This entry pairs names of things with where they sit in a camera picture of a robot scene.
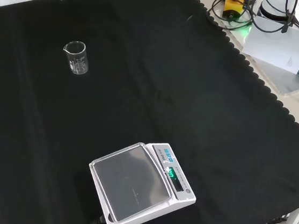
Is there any black bench cloth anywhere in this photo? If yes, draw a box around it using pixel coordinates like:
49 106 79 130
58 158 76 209
0 0 299 224

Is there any white electronic balance, steel pan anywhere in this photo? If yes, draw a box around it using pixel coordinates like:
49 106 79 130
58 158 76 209
82 134 203 224

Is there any white bench leg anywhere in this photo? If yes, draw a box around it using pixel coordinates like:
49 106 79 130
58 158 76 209
286 205 299 224

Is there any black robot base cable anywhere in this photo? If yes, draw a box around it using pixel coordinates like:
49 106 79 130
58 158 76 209
249 0 299 37

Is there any yellow stop button box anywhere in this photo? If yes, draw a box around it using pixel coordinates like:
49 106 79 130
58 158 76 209
221 0 245 22

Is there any black stop button cable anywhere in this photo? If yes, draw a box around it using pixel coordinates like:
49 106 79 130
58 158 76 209
205 0 257 31

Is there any white paper sheet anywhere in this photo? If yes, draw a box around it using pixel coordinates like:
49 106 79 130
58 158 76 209
240 14 299 74

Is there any small clear glass beaker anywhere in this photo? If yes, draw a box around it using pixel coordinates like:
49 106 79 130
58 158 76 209
60 39 92 77

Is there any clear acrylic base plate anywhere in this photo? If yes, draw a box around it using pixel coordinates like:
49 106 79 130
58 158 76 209
217 17 299 96

